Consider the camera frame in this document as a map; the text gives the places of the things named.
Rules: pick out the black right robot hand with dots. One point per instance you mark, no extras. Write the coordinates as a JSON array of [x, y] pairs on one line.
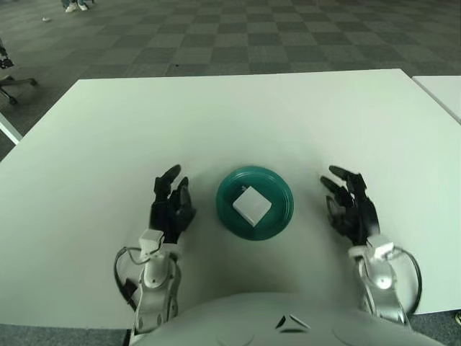
[[363, 216]]

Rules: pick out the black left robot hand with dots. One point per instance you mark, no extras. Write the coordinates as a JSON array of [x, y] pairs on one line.
[[169, 212]]

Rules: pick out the white square charger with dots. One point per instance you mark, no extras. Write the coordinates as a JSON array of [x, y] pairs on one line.
[[252, 205]]

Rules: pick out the green round plate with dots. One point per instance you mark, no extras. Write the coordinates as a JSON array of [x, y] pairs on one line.
[[282, 212]]

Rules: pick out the white neighbouring table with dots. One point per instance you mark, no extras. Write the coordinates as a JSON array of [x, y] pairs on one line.
[[446, 93]]

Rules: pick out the office chair base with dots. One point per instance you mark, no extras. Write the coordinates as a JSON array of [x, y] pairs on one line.
[[18, 81]]

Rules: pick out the black equipment piece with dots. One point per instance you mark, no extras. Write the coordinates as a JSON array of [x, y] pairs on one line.
[[5, 63]]

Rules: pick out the white sneaker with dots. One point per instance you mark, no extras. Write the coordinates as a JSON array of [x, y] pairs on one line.
[[70, 8], [83, 6]]

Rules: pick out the white table with metal frame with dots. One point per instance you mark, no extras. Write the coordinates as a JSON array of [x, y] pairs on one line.
[[8, 129]]

